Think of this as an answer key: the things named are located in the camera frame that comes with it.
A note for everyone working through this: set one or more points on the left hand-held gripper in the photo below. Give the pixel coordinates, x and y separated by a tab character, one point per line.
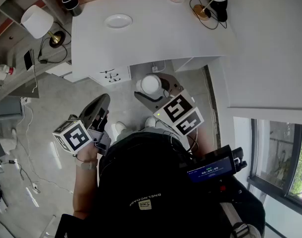
74	137

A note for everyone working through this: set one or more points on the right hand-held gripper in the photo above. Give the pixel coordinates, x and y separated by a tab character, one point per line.
178	110

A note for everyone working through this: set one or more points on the white saucer plate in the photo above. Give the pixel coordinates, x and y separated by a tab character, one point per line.
117	21

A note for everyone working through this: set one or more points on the person's right forearm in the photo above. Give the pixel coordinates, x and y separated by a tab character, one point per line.
205	142

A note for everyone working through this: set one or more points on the person's left forearm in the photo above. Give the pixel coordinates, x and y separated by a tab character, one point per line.
84	187

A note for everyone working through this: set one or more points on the person's left white shoe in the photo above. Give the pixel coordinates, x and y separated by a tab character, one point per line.
120	126

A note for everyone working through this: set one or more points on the person's white shoe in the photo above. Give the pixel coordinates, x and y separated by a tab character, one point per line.
150	121
120	126

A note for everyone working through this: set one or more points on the person's right white shoe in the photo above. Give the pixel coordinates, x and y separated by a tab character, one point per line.
150	121

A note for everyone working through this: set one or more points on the person's grey trousers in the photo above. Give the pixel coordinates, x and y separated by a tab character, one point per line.
161	130

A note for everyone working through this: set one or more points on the white drawer unit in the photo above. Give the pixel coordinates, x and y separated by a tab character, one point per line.
114	74

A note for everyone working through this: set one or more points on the beige wristband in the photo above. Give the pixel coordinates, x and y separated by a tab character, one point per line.
86	166

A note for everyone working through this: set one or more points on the person's black shirt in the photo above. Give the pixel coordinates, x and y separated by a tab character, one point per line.
141	182

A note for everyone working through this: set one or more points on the grey wooden side desk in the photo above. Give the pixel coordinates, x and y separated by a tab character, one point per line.
17	83

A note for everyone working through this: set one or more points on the black tablet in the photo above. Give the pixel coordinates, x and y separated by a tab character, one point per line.
28	59

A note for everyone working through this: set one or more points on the chest device with blue screen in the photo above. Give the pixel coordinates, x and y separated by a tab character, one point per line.
210	168

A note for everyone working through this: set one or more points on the grey cabinet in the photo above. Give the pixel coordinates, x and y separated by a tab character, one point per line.
7	106

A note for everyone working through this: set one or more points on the white power strip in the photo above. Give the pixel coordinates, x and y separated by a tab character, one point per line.
33	187

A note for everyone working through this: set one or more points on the red and white bottle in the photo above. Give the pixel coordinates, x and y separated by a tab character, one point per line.
2	69

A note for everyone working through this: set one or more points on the white shade table lamp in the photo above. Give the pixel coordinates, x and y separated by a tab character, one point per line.
37	21

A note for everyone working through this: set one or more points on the black cylindrical speaker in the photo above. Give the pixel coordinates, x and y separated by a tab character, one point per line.
70	1

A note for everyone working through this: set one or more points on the grey wooden shelf unit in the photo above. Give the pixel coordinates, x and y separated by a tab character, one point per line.
7	14

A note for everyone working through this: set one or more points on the white wall charger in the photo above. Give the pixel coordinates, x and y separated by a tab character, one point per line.
155	69

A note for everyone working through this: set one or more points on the window with dark frame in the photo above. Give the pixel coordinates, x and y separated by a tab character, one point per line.
272	157

